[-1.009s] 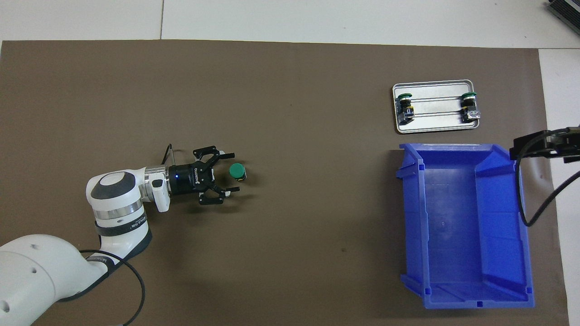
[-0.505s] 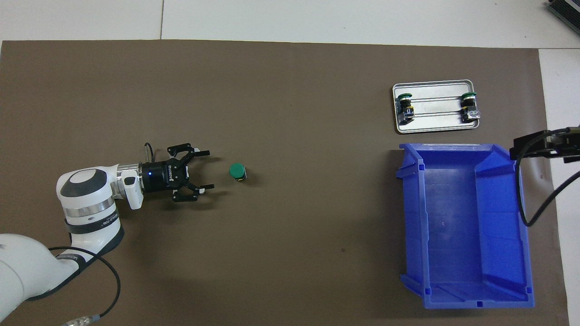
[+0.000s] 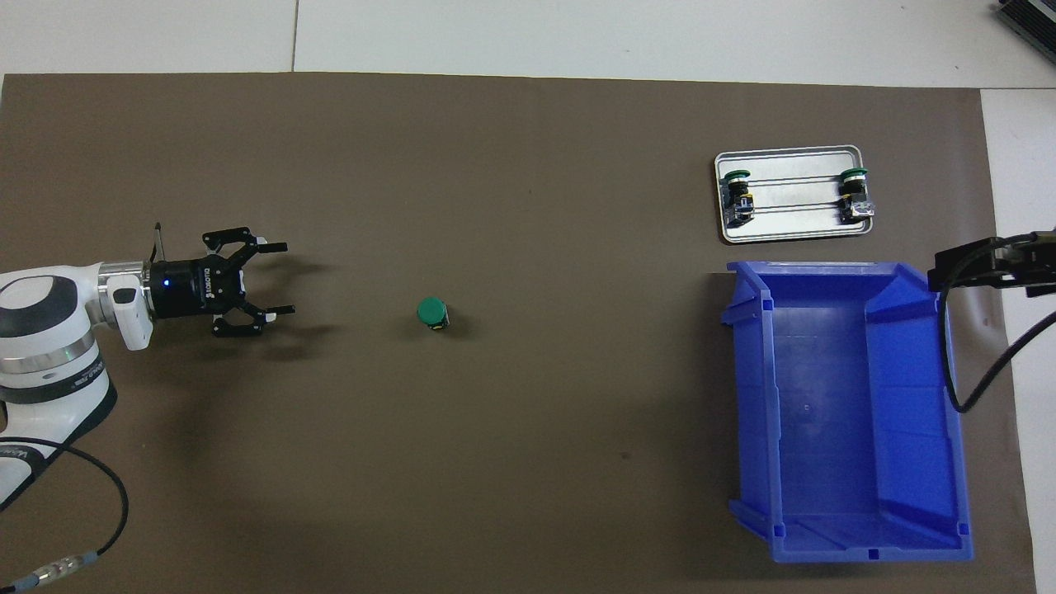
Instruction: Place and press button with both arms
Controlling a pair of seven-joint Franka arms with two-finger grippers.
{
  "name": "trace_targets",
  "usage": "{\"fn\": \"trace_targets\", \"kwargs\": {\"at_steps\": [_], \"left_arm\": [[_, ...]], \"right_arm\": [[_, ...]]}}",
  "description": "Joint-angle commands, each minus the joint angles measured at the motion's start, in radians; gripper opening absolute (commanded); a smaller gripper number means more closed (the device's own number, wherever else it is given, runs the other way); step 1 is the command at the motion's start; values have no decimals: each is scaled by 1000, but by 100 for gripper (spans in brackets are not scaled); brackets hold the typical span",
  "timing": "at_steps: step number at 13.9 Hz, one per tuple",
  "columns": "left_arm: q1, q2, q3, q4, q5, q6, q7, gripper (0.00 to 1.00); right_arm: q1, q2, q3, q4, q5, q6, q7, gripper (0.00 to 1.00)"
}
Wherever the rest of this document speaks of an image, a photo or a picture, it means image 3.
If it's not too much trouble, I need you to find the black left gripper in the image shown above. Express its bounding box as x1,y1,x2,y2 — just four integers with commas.
148,226,296,340

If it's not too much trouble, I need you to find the green push button switch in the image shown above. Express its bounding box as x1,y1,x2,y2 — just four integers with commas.
416,296,451,333
837,167,876,225
721,167,757,228

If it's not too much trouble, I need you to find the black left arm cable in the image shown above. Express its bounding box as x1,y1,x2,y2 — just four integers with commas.
0,220,131,592

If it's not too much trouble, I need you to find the brown table mat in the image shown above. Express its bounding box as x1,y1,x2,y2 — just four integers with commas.
0,73,1037,594

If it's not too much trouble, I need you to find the grey metal tray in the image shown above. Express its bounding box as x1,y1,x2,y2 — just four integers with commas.
714,145,875,244

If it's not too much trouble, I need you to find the blue plastic storage bin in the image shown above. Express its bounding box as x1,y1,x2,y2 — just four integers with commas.
720,261,974,564

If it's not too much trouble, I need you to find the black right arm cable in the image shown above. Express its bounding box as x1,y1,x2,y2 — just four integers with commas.
940,235,1056,414

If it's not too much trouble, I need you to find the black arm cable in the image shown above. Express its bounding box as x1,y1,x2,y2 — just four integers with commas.
940,235,1056,414
0,220,131,592

